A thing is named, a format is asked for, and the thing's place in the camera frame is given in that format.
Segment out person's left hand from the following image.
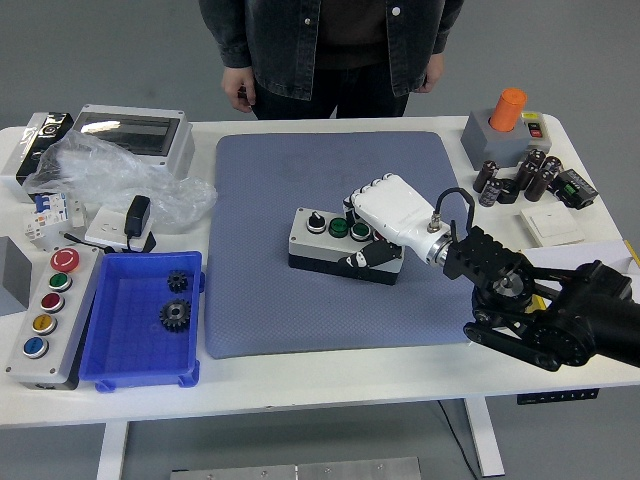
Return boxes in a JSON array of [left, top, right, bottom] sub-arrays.
[[414, 53, 446, 95]]

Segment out person's right hand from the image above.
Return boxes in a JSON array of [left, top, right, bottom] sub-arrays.
[[221, 66, 258, 114]]

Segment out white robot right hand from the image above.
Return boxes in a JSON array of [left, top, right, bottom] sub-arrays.
[[338, 172, 449, 270]]

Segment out grey four-button control box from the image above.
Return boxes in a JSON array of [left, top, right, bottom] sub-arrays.
[[288, 206, 404, 286]]

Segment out grey five-button control box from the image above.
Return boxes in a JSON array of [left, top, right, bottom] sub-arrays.
[[4, 245, 101, 391]]

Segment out grey square block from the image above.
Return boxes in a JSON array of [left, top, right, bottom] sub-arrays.
[[460, 108, 532, 169]]

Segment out orange cylinder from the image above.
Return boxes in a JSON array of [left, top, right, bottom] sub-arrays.
[[488, 87, 528, 133]]

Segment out person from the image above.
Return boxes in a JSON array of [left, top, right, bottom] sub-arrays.
[[198, 0, 466, 120]]

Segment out grey distribution box clear lid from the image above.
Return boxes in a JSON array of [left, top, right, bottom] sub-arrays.
[[72, 103, 195, 180]]

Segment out clear plastic bag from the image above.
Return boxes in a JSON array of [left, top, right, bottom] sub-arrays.
[[22, 133, 219, 226]]

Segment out black power adapter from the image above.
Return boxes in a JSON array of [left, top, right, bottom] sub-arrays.
[[123, 194, 152, 239]]

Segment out blue-grey padded mat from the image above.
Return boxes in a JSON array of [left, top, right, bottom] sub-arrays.
[[203, 130, 474, 360]]

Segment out white paper booklet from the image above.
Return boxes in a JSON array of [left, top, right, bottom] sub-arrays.
[[519, 238, 640, 301]]

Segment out black module green terminals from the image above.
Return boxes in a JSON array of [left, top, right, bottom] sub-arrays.
[[549, 168, 600, 210]]

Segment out white blue circuit breaker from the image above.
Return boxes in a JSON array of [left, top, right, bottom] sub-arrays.
[[22, 189, 87, 251]]

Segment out white box with black panel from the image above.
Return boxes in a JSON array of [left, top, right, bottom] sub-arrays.
[[0, 111, 75, 204]]

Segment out large black gear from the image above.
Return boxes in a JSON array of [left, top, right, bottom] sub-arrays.
[[158, 298, 193, 331]]

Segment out black table control panel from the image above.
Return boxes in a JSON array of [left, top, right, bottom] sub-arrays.
[[517, 387, 600, 405]]

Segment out white table leg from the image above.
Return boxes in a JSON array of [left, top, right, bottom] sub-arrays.
[[95, 421, 130, 480], [462, 398, 506, 477]]

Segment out blue plastic bin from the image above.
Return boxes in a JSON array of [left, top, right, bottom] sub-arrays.
[[78, 250, 206, 393]]

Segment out grey metal box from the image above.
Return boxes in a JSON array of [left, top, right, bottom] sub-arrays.
[[0, 235, 34, 317]]

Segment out white switch box red button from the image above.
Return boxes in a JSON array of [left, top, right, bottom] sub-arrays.
[[520, 110, 554, 152]]

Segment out white wall switch plate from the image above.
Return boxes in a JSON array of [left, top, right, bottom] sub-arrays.
[[519, 204, 586, 247]]

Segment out white wall socket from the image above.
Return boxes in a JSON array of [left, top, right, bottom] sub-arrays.
[[83, 205, 151, 254]]

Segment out black adapter cable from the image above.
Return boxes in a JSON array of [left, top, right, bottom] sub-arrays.
[[58, 229, 157, 254]]

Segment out thin black hanging cable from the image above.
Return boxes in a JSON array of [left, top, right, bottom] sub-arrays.
[[437, 399, 481, 480]]

